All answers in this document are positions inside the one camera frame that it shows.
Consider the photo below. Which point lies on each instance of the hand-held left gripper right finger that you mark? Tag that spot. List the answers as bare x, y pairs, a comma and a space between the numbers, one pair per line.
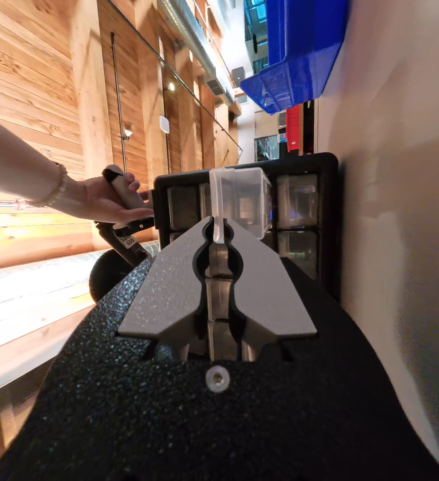
276, 297

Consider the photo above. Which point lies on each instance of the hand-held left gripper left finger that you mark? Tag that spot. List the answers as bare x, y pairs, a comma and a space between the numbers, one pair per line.
163, 297

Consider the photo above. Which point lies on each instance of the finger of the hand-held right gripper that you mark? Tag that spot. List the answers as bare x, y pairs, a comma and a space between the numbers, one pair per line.
144, 224

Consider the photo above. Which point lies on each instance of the clear plastic drawer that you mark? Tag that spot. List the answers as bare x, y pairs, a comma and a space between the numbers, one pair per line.
249, 188

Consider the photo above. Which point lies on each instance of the blue plastic bin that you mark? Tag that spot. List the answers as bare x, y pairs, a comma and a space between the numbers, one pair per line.
302, 56

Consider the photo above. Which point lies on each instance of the person's right forearm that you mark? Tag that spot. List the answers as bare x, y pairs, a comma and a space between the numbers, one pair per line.
16, 165

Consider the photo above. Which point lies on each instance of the person's right hand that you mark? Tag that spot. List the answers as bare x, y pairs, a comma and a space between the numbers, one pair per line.
95, 195

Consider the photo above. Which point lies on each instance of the black round ceiling lamp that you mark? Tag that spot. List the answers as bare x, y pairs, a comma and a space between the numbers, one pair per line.
106, 274

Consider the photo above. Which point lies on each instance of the white ceiling device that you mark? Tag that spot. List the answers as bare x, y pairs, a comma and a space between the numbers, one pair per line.
164, 124

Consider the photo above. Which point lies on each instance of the threaded metal rod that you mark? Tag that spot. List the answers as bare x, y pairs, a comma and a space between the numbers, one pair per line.
119, 101

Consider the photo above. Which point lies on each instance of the red hanging banner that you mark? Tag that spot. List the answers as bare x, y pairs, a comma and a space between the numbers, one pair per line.
294, 127

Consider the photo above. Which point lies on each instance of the grey ceiling speaker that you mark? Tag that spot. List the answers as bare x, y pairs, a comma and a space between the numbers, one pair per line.
238, 77

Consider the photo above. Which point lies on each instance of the silver ventilation duct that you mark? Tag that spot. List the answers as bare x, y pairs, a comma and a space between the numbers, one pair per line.
197, 45

